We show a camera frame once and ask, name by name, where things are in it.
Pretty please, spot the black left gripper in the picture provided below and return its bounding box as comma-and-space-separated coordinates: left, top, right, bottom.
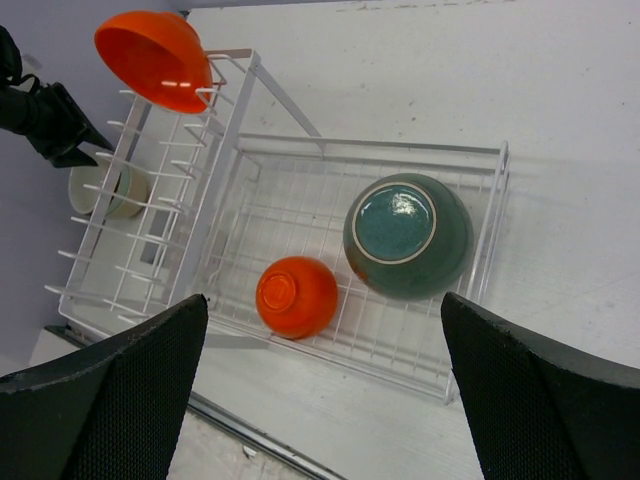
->
1, 28, 114, 168

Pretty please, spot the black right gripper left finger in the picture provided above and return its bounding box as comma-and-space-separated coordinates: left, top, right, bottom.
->
1, 294, 208, 479

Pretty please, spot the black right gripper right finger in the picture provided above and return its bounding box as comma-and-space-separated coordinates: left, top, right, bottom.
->
441, 293, 639, 479

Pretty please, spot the floral beige bowl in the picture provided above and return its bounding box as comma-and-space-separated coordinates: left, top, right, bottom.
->
68, 166, 113, 215

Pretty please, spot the plain beige bowl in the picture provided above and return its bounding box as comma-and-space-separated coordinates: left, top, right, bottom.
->
106, 167, 149, 219

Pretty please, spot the large orange bowl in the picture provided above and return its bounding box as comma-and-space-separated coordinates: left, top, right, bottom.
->
94, 11, 213, 114

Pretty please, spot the mint green bowl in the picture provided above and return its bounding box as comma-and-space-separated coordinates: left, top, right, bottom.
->
106, 166, 131, 218

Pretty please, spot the small orange bowl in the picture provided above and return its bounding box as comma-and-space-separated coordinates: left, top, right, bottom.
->
255, 256, 338, 340

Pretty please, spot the large teal ceramic bowl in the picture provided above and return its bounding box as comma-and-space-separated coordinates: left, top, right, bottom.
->
343, 173, 474, 301

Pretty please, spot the white wire dish rack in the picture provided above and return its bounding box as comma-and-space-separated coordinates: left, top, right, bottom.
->
54, 49, 510, 402

